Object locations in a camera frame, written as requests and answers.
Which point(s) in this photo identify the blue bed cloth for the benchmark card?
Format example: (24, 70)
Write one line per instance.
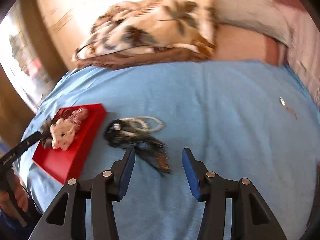
(242, 119)

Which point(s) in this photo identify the dark red polka scrunchie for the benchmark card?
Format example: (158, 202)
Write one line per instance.
(64, 113)

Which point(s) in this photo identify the pink quilted mattress cover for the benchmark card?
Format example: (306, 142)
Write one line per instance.
(237, 44)

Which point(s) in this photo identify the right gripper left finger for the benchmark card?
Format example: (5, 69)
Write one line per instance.
(65, 217)

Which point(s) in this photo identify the red plaid scrunchie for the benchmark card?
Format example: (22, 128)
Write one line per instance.
(78, 116)

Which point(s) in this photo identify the stained glass window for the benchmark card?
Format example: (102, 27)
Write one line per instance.
(21, 62)

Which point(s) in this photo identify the red tray box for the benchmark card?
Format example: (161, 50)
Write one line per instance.
(64, 165)

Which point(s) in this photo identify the person left hand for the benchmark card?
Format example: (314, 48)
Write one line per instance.
(20, 196)

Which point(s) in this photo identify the black hair claw clip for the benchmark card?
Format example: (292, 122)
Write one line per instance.
(147, 147)

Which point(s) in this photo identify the grey-blue pillow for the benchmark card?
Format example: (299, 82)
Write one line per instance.
(256, 15)

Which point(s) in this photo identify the striped floral pillow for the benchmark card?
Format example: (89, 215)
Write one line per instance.
(303, 53)

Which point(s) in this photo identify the white dotted scrunchie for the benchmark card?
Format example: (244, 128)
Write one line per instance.
(63, 133)

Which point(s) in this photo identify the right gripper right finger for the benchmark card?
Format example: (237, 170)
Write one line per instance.
(251, 216)

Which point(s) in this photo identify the floral leaf blanket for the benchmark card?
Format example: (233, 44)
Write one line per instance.
(150, 31)

